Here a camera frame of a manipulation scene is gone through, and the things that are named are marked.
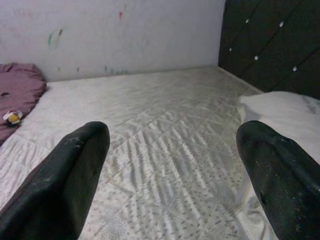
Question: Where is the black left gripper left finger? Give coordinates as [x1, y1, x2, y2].
[0, 121, 111, 240]

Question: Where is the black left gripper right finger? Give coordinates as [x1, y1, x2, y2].
[235, 120, 320, 240]

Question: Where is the white pillow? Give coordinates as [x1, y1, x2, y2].
[234, 91, 320, 240]

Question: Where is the purple cartoon print quilt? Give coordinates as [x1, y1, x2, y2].
[0, 62, 48, 146]

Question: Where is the black tufted headboard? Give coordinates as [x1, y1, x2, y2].
[217, 0, 320, 101]

